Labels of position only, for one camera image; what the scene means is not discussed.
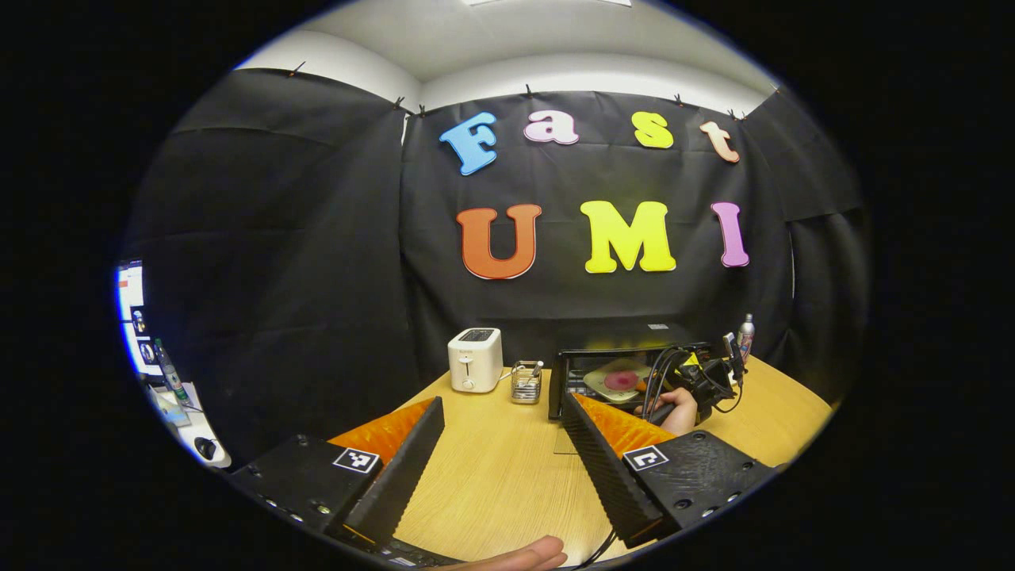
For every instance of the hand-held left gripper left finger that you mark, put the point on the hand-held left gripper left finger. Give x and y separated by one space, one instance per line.
396 476

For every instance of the computer monitor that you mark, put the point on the computer monitor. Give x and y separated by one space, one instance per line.
131 317

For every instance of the silver spray can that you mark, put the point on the silver spray can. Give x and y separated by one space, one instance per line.
746 337

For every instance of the pink round food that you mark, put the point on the pink round food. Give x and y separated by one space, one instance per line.
621 381

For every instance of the green bottle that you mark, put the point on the green bottle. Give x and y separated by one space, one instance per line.
169 369

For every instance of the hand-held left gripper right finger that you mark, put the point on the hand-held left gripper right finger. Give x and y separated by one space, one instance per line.
607 476

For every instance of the black electric oven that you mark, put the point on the black electric oven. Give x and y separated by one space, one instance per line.
559 381

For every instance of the white toaster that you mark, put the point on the white toaster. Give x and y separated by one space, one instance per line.
474 365

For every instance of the black computer mouse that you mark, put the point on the black computer mouse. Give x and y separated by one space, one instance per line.
206 448

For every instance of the white square plate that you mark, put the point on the white square plate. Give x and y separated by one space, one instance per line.
595 385

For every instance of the black backdrop cloth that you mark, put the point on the black backdrop cloth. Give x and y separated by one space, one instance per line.
301 238

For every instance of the white side desk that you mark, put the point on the white side desk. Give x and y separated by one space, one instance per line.
186 424

